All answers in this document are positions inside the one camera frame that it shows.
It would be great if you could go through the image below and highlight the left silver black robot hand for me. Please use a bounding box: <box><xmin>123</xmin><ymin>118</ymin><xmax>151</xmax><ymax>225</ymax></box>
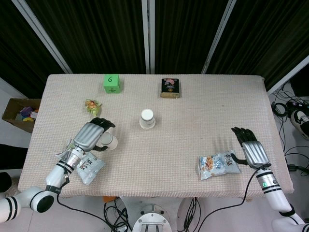
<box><xmin>72</xmin><ymin>117</ymin><xmax>116</xmax><ymax>152</ymax></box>

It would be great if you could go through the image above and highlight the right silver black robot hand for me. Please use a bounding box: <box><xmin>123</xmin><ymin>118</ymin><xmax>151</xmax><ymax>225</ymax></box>
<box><xmin>231</xmin><ymin>127</ymin><xmax>271</xmax><ymax>169</ymax></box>

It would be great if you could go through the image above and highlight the white paper cup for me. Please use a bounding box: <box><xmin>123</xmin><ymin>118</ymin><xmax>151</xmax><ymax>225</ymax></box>
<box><xmin>99</xmin><ymin>131</ymin><xmax>118</xmax><ymax>151</ymax></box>
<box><xmin>139</xmin><ymin>108</ymin><xmax>156</xmax><ymax>131</ymax></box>

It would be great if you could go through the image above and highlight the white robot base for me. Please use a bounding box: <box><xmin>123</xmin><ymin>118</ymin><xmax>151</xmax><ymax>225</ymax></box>
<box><xmin>132</xmin><ymin>204</ymin><xmax>171</xmax><ymax>232</ymax></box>

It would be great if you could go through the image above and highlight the crumpled clear green wrapper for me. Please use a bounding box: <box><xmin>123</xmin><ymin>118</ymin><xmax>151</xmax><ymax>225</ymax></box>
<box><xmin>54</xmin><ymin>138</ymin><xmax>76</xmax><ymax>160</ymax></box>

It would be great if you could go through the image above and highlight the green orange snack packet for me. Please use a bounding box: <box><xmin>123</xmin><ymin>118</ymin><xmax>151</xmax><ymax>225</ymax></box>
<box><xmin>84</xmin><ymin>99</ymin><xmax>103</xmax><ymax>116</ymax></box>

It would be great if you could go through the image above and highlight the white blue snack bag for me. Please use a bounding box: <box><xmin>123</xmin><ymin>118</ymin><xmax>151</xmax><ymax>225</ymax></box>
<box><xmin>76</xmin><ymin>152</ymin><xmax>106</xmax><ymax>186</ymax></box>

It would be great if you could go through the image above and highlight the blue peanut snack bag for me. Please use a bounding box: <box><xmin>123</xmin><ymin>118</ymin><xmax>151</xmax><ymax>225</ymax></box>
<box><xmin>198</xmin><ymin>149</ymin><xmax>241</xmax><ymax>181</ymax></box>

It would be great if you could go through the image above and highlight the white black sneaker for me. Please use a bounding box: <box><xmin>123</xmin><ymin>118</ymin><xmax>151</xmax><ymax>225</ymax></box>
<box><xmin>290</xmin><ymin>108</ymin><xmax>309</xmax><ymax>140</ymax></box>

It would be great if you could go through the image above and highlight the green number cube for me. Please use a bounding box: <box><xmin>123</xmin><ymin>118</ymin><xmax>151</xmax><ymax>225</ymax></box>
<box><xmin>103</xmin><ymin>74</ymin><xmax>121</xmax><ymax>93</ymax></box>

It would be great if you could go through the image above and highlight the brown cardboard box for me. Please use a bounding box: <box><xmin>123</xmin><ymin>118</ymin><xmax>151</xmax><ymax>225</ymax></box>
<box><xmin>1</xmin><ymin>98</ymin><xmax>41</xmax><ymax>133</ymax></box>

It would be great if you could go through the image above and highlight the beige checkered tablecloth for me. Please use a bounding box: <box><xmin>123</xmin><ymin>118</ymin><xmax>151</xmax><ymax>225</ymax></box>
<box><xmin>17</xmin><ymin>73</ymin><xmax>295</xmax><ymax>198</ymax></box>

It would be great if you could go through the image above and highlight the dark snack box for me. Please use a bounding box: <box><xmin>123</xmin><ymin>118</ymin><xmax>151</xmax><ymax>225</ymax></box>
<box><xmin>160</xmin><ymin>77</ymin><xmax>181</xmax><ymax>99</ymax></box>

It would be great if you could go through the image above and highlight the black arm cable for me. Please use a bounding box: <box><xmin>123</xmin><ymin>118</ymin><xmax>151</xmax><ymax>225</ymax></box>
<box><xmin>197</xmin><ymin>169</ymin><xmax>258</xmax><ymax>232</ymax></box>
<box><xmin>56</xmin><ymin>193</ymin><xmax>114</xmax><ymax>232</ymax></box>

